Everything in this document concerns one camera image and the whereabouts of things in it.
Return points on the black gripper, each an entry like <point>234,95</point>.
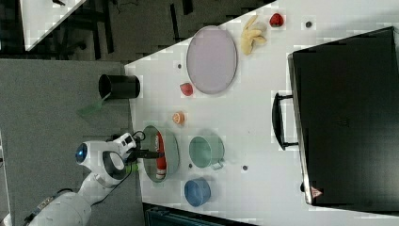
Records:
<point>134,154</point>

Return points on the red plush ketchup bottle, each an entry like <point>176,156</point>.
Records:
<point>161,163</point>

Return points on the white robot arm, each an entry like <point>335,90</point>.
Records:
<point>107,162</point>

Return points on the plush orange half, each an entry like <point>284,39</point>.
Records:
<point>178,118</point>

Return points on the green mug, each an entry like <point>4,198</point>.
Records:
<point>207,152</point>

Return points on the blue cup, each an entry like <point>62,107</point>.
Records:
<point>197,192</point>

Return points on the green spatula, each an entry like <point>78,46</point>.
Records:
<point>89,109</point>

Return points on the black cylindrical container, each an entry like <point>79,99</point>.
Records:
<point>118,86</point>

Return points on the red plush strawberry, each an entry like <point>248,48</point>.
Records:
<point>186,89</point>

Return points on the grey round plate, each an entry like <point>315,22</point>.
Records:
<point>211,60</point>

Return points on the plush peeled banana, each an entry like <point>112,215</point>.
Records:
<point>252,34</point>

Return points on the small red strawberry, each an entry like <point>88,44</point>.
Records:
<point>276,20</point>

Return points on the black toaster oven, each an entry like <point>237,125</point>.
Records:
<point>345,97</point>

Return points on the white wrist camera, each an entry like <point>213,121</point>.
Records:
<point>125,142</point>

